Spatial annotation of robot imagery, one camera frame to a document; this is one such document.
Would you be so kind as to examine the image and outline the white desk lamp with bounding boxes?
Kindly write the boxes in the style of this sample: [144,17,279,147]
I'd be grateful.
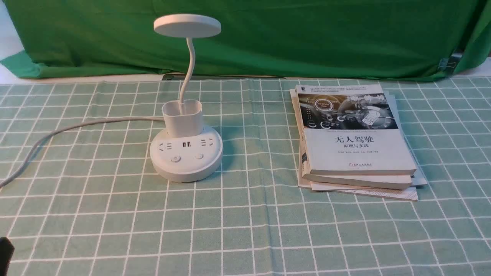
[149,14,223,183]

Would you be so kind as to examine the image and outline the bottom thin booklet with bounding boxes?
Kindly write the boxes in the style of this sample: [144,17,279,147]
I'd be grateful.
[298,92,428,202]

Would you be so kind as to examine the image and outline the white lamp power cable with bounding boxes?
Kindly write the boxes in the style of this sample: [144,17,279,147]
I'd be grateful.
[0,117,165,189]

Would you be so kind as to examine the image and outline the green checked tablecloth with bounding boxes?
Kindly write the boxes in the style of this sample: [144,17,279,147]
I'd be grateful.
[0,76,491,276]

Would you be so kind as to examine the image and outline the metal binder clip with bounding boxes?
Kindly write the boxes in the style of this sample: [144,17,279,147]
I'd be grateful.
[437,53,462,75]

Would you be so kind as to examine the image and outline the top white book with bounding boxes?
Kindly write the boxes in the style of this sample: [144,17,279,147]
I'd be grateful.
[295,85,417,176]

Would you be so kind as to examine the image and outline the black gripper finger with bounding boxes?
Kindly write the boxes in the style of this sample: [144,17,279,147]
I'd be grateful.
[0,237,15,276]

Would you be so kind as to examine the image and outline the green backdrop cloth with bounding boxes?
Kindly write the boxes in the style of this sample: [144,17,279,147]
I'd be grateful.
[1,0,490,81]

